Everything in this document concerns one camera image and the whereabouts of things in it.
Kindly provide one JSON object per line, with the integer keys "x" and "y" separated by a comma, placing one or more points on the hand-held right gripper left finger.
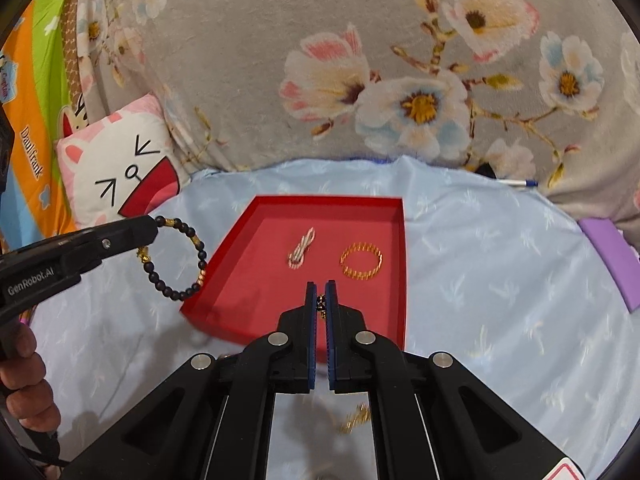
{"x": 312, "y": 332}

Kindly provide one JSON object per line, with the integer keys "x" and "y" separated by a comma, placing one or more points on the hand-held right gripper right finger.
{"x": 330, "y": 332}

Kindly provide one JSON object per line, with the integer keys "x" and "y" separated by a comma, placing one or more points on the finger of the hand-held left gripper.
{"x": 95, "y": 261}
{"x": 120, "y": 230}

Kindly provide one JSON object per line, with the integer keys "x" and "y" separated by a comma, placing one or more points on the red tray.
{"x": 260, "y": 260}

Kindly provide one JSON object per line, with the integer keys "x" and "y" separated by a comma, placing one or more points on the person's left hand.
{"x": 25, "y": 385}

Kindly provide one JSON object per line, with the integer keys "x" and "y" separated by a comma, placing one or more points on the white cat cushion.
{"x": 115, "y": 145}

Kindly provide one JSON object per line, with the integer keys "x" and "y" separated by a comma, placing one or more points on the light blue cloth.
{"x": 500, "y": 285}

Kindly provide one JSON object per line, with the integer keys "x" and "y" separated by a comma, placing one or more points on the grey floral blanket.
{"x": 250, "y": 60}

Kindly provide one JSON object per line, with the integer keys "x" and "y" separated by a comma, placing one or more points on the white blue pen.
{"x": 520, "y": 182}

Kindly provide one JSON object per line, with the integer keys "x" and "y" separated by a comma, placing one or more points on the purple foam block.
{"x": 615, "y": 255}

